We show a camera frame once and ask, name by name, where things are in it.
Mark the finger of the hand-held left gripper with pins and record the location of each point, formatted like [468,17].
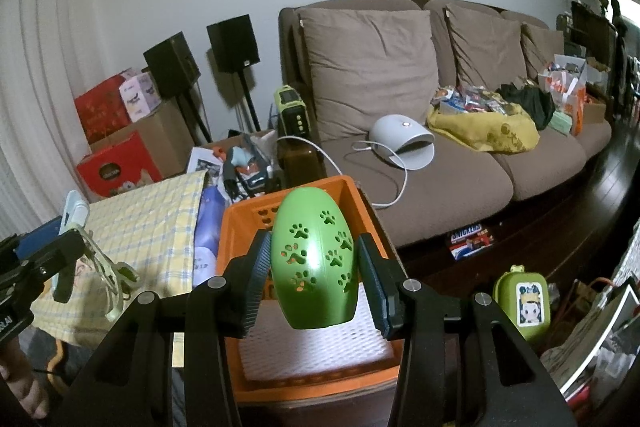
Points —
[40,237]
[65,257]

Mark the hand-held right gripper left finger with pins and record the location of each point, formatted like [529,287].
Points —
[257,279]

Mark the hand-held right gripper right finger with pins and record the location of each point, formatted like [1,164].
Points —
[376,292]

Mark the green egg-shaped paw-print case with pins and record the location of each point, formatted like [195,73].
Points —
[310,267]

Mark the orange plastic basket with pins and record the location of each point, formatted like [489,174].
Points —
[235,227]

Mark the white foam net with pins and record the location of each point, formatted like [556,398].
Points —
[310,352]

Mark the person's left hand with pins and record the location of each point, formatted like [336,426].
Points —
[20,387]

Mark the purple printed bag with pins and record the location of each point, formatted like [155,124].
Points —
[207,237]

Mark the yellow plaid tablecloth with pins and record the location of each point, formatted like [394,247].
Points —
[150,217]

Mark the candy bar pack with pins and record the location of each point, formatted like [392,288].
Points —
[467,242]

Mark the red collection gift box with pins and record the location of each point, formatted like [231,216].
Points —
[120,167]

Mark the cluttered open cardboard box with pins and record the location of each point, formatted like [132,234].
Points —
[240,162]

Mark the dark brown container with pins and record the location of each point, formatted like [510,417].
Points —
[300,162]

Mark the brown sofa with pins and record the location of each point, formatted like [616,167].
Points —
[450,187]

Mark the green lunch box with sticker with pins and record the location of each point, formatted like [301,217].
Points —
[520,302]

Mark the brown cardboard box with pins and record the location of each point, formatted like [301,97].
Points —
[162,142]

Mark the white curtain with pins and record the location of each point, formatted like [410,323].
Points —
[30,82]

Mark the white nail lamp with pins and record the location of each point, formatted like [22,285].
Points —
[400,137]

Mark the green portable power station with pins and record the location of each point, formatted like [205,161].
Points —
[292,112]

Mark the small white box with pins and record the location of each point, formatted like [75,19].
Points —
[140,97]

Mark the yellow cloth bag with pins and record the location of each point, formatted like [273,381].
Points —
[490,132]

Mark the black speaker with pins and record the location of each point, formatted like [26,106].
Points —
[172,67]
[232,44]

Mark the pile of snack packets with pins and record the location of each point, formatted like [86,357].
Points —
[475,99]

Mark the pile of papers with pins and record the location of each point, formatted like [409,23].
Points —
[590,342]

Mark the large brown back cushion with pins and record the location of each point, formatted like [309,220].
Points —
[370,72]

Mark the dark cloth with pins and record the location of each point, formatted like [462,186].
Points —
[527,104]

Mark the mint green box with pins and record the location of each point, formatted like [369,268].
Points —
[560,123]

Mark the orange and white paper bag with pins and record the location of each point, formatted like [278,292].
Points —
[567,92]

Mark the dark wooden furniture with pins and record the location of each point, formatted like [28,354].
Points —
[592,32]

